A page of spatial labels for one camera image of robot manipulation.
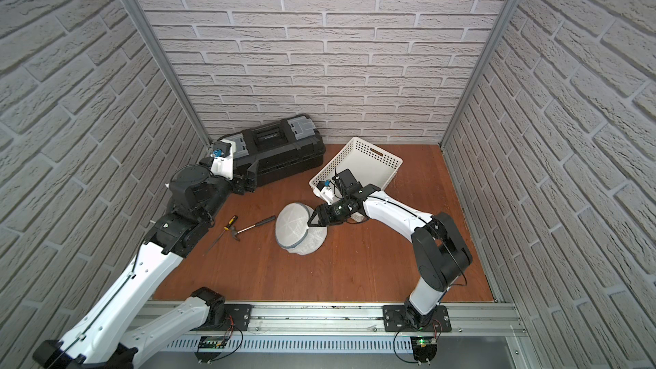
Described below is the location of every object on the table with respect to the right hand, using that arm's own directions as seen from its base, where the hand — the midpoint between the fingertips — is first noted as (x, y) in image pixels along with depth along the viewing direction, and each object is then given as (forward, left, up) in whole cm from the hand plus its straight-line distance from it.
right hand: (319, 221), depth 82 cm
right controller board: (-35, -29, -13) cm, 47 cm away
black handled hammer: (+3, +31, -9) cm, 32 cm away
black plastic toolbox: (+30, +9, +6) cm, 32 cm away
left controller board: (-31, +33, -14) cm, 48 cm away
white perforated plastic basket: (+32, -23, -10) cm, 40 cm away
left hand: (+9, +19, +25) cm, 33 cm away
